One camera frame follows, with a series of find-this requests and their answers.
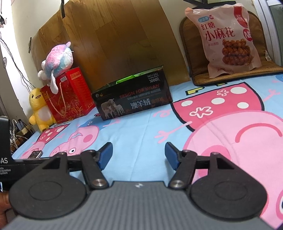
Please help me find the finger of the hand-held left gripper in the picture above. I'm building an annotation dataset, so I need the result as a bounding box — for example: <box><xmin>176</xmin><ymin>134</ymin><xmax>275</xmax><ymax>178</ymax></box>
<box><xmin>11</xmin><ymin>157</ymin><xmax>52</xmax><ymax>166</ymax></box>

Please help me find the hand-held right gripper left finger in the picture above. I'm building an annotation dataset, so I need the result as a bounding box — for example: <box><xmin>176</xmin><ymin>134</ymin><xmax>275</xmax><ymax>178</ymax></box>
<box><xmin>41</xmin><ymin>142</ymin><xmax>114</xmax><ymax>189</ymax></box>

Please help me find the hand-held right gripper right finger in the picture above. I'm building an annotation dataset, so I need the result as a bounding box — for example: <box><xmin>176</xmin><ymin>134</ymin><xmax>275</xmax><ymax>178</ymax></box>
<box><xmin>165</xmin><ymin>142</ymin><xmax>238</xmax><ymax>189</ymax></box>

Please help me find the black cardboard box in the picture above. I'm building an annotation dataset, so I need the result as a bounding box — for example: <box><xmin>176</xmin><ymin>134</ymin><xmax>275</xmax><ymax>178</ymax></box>
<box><xmin>91</xmin><ymin>65</ymin><xmax>173</xmax><ymax>121</ymax></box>

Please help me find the person's left hand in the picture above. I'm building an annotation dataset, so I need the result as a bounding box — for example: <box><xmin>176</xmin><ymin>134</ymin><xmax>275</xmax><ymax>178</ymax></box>
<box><xmin>0</xmin><ymin>191</ymin><xmax>12</xmax><ymax>220</ymax></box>

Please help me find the black smartphone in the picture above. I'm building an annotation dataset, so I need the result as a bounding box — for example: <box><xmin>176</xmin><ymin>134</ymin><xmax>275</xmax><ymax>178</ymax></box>
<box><xmin>28</xmin><ymin>150</ymin><xmax>43</xmax><ymax>159</ymax></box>

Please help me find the cartoon pig printed bedsheet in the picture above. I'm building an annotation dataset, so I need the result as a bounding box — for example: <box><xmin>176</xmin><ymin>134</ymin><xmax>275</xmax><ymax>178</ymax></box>
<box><xmin>11</xmin><ymin>74</ymin><xmax>283</xmax><ymax>222</ymax></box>

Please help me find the yellow plush duck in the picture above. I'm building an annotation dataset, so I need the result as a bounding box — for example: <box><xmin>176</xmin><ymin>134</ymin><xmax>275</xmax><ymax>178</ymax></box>
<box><xmin>28</xmin><ymin>88</ymin><xmax>57</xmax><ymax>133</ymax></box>

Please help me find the red gift box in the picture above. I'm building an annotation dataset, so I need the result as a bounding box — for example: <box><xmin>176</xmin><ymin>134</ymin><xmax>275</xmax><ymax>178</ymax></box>
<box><xmin>40</xmin><ymin>66</ymin><xmax>96</xmax><ymax>124</ymax></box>

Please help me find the pastel plush toy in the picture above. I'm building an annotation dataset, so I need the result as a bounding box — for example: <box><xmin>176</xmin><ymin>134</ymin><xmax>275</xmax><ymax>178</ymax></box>
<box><xmin>37</xmin><ymin>42</ymin><xmax>74</xmax><ymax>93</ymax></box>

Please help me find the wooden board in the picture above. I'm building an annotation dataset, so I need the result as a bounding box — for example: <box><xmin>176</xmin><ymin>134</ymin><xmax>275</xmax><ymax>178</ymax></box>
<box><xmin>29</xmin><ymin>0</ymin><xmax>192</xmax><ymax>94</ymax></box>

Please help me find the pink snack bag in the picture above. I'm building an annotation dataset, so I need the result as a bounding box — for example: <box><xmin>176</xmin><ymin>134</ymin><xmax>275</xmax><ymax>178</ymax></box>
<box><xmin>184</xmin><ymin>3</ymin><xmax>263</xmax><ymax>78</ymax></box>

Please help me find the brown seat cushion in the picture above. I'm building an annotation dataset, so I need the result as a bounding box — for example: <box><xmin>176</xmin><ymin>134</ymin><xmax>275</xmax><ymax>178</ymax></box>
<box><xmin>179</xmin><ymin>10</ymin><xmax>283</xmax><ymax>87</ymax></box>

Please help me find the cable and plug bundle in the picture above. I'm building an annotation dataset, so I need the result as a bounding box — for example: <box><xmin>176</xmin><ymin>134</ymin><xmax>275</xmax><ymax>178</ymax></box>
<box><xmin>9</xmin><ymin>118</ymin><xmax>35</xmax><ymax>153</ymax></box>

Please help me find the black wall cable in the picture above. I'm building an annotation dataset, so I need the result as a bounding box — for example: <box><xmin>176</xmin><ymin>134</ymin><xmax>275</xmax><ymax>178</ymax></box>
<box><xmin>0</xmin><ymin>15</ymin><xmax>33</xmax><ymax>91</ymax></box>

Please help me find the white window frame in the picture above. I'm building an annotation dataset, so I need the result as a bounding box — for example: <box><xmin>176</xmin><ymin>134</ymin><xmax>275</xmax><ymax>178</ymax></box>
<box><xmin>252</xmin><ymin>0</ymin><xmax>283</xmax><ymax>67</ymax></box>

